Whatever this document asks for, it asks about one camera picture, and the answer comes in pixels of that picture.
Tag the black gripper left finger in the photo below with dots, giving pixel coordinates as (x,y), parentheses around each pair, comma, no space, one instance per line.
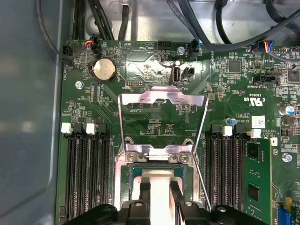
(138,213)

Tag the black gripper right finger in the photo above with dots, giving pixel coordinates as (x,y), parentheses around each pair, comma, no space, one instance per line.
(191,213)

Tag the silver CPU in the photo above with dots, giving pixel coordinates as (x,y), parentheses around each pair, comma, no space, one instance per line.
(159,178)

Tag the metal socket cover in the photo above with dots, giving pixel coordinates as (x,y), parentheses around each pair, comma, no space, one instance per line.
(164,95)

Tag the CPU socket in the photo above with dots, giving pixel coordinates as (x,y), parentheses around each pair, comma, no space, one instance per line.
(122,178)

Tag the RAM slot black clips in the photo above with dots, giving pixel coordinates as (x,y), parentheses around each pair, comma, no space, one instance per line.
(236,175)
(80,175)
(104,175)
(211,175)

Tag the green RAM stick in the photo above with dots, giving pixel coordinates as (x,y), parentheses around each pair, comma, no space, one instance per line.
(257,187)

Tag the silver blue capacitor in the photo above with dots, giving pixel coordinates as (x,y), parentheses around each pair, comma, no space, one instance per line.
(232,121)
(288,110)

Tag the silver motherboard screw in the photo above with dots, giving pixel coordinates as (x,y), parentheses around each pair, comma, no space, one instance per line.
(287,157)
(180,50)
(79,84)

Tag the white board sticker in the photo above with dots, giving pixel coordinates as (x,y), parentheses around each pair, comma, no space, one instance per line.
(258,122)

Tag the green motherboard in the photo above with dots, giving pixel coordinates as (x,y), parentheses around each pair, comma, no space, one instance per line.
(234,98)

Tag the internal USB port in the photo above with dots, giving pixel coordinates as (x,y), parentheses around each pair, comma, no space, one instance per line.
(177,75)

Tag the silver coin battery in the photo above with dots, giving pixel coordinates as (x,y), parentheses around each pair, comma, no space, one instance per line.
(104,69)

